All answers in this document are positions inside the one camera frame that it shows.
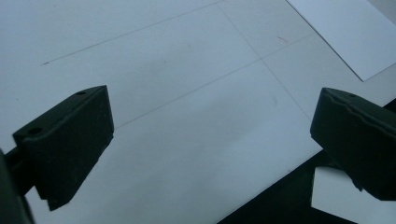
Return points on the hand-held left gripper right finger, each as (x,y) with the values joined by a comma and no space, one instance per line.
(355,140)

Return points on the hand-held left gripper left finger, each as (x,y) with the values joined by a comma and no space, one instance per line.
(68,140)

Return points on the white paper sheet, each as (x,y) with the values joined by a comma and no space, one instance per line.
(351,31)

